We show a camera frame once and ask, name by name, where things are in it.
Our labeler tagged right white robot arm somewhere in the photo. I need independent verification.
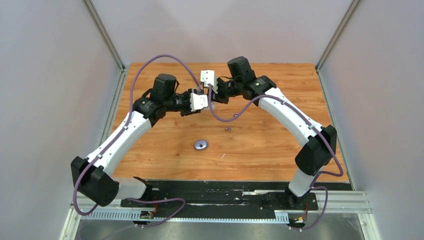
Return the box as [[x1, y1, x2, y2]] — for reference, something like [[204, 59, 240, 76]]
[[203, 56, 337, 209]]

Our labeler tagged aluminium frame rail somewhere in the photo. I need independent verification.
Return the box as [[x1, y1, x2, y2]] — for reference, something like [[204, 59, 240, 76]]
[[65, 190, 381, 240]]

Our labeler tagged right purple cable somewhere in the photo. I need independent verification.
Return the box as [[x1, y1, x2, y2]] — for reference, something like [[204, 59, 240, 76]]
[[207, 86, 345, 231]]

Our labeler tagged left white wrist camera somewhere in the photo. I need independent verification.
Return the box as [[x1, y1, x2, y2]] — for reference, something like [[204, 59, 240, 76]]
[[190, 93, 209, 112]]

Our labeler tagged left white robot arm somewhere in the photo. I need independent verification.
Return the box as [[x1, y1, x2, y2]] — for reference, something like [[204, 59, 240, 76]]
[[70, 73, 206, 207]]

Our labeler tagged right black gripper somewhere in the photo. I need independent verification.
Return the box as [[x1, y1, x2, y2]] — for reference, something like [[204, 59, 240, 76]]
[[206, 78, 242, 105]]

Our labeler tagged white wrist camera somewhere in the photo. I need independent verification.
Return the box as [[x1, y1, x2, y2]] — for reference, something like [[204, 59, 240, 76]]
[[199, 69, 218, 93], [190, 93, 209, 112]]

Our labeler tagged white earbud charging case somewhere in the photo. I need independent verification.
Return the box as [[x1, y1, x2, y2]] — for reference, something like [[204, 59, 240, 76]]
[[208, 101, 216, 110]]

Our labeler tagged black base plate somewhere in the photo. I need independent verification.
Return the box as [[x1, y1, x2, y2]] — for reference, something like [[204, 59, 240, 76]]
[[140, 180, 318, 219]]

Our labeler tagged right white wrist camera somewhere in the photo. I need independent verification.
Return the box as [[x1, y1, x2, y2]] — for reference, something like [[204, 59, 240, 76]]
[[199, 69, 218, 93]]

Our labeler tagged purple earbud charging case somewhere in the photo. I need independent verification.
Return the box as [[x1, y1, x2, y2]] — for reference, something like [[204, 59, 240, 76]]
[[193, 140, 209, 151]]

